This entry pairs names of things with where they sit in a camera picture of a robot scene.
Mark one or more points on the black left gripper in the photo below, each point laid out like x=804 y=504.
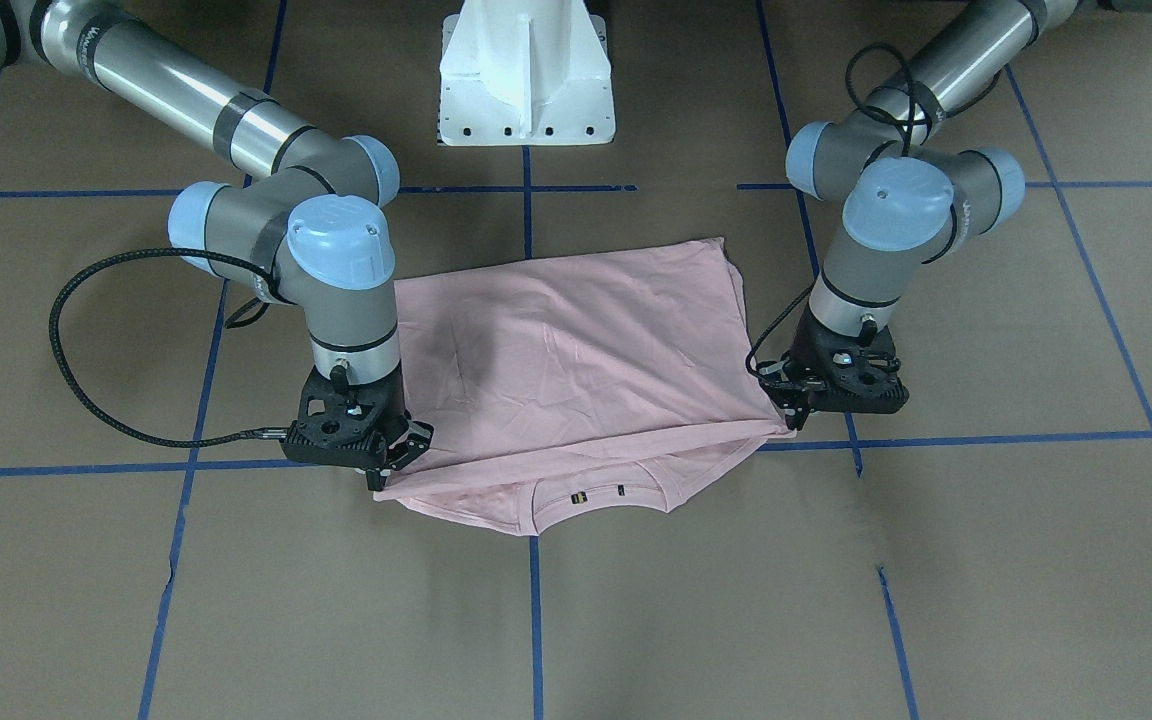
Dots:
x=782 y=391

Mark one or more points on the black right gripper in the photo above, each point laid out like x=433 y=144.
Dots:
x=410 y=441

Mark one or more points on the pink Snoopy t-shirt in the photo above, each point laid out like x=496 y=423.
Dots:
x=566 y=385

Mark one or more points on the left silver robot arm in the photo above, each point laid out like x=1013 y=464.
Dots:
x=903 y=206

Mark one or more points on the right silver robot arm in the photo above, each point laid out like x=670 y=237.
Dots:
x=308 y=231

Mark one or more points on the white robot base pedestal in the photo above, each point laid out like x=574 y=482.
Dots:
x=526 y=73

